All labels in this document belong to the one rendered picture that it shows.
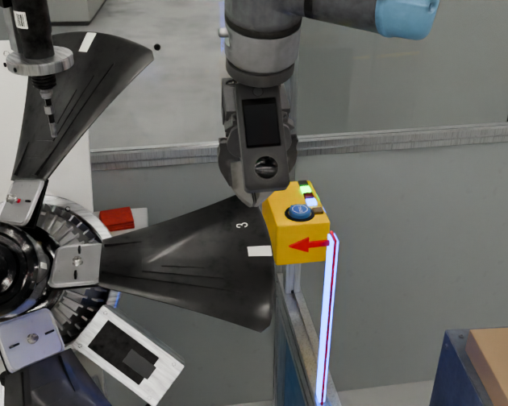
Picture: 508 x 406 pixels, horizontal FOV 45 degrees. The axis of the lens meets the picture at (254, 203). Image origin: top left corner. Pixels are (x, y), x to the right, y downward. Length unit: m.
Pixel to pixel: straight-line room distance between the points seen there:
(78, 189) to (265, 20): 0.59
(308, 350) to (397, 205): 0.72
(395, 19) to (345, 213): 1.21
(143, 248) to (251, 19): 0.38
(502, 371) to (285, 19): 0.58
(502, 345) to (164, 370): 0.49
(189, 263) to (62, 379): 0.22
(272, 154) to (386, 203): 1.14
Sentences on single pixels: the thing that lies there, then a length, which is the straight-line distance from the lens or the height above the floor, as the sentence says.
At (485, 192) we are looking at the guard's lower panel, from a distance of 1.86.
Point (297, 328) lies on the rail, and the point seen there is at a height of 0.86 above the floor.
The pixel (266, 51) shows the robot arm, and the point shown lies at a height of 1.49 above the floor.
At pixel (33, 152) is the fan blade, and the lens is 0.88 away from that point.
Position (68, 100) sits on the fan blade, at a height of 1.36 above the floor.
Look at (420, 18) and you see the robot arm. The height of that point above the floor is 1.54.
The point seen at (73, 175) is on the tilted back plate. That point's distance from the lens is 1.09.
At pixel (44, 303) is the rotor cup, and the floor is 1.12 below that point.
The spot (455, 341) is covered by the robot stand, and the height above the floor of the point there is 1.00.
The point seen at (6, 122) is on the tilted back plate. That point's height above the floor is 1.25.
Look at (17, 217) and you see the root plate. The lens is 0.85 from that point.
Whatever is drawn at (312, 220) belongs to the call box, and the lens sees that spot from 1.11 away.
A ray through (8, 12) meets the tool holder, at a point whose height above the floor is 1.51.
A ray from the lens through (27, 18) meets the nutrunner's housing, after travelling 0.69.
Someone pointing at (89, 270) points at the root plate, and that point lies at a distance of 0.83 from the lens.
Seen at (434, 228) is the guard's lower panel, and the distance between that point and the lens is 1.85.
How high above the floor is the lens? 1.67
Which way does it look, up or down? 31 degrees down
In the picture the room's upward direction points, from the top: straight up
